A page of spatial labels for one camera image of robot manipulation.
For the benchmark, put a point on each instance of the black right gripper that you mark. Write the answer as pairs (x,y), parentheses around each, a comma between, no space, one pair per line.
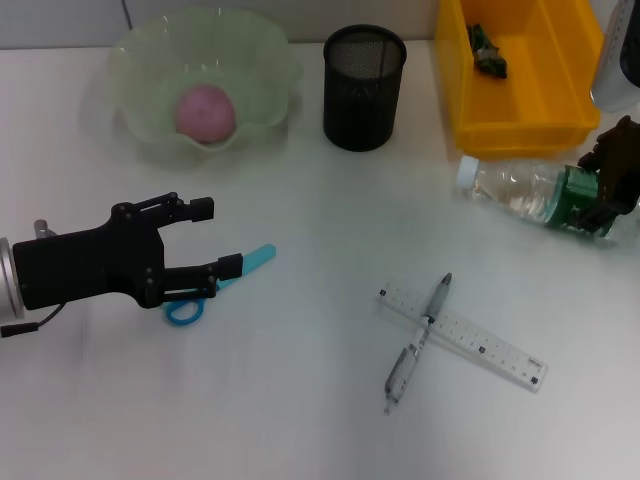
(622,160)

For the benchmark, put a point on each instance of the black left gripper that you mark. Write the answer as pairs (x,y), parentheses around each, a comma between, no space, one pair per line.
(90,265)

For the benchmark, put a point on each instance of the blue scissors with sheath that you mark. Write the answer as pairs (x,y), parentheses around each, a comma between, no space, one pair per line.
(260,255)

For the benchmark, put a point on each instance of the clear water bottle green label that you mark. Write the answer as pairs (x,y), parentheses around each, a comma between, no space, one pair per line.
(510,192)

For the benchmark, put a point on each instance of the pink peach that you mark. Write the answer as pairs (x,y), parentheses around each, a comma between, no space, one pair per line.
(205,115)

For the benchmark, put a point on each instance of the green plastic wrapper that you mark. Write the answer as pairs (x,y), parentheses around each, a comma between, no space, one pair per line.
(487,55)

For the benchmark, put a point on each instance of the translucent green wavy fruit bowl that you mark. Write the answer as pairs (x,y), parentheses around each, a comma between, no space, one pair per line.
(150,60)

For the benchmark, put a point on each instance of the transparent plastic ruler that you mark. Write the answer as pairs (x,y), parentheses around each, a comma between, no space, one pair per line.
(475,340)

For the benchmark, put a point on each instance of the black mesh pen holder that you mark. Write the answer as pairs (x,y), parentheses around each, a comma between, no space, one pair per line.
(362,100)

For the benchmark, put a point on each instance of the grey white pen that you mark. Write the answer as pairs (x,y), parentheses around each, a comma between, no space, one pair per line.
(405,365)

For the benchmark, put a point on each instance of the yellow plastic bin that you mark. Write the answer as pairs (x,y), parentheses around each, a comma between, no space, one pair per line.
(540,100)

